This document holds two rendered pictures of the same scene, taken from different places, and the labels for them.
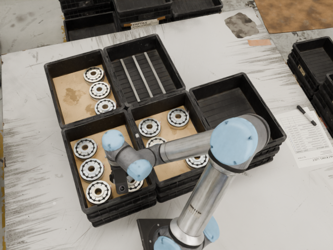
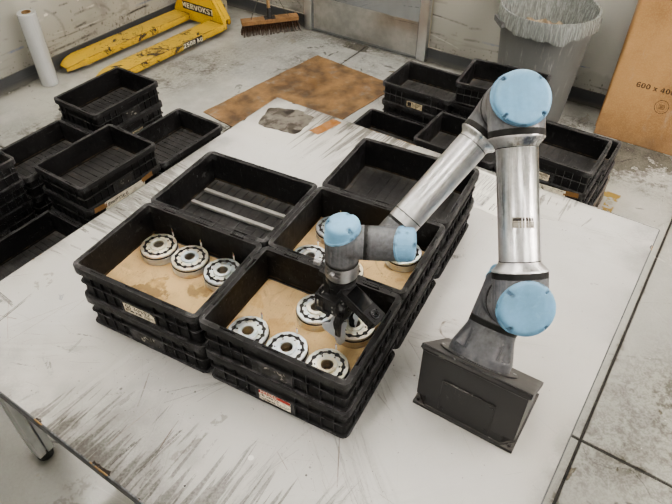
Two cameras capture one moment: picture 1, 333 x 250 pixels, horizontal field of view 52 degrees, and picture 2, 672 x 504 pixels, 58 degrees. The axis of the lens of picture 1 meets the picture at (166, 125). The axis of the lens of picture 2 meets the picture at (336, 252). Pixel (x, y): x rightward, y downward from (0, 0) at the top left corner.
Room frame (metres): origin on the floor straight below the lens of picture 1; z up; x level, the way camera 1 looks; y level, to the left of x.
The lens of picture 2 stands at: (-0.16, 0.83, 2.01)
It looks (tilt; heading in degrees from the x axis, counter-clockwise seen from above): 43 degrees down; 319
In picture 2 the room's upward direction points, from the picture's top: straight up
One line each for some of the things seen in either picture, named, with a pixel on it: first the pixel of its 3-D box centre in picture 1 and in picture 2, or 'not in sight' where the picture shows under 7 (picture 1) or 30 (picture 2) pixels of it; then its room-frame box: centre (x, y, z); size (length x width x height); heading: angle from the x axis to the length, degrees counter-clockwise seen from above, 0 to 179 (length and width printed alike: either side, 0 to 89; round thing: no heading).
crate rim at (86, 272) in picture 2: (83, 86); (169, 257); (1.01, 0.39, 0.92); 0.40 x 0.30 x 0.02; 21
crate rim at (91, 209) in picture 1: (106, 157); (301, 311); (0.64, 0.25, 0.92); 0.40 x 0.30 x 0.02; 21
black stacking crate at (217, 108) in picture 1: (233, 119); (400, 193); (0.86, -0.31, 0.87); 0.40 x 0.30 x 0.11; 21
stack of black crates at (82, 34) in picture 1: (94, 39); (40, 268); (2.00, 0.57, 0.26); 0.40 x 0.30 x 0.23; 105
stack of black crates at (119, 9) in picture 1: (142, 18); (109, 197); (2.11, 0.19, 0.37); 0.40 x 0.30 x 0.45; 105
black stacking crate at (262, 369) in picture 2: (108, 162); (302, 325); (0.64, 0.25, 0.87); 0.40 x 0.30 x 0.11; 21
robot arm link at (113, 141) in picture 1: (114, 146); (343, 241); (0.57, 0.18, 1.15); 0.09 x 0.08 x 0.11; 46
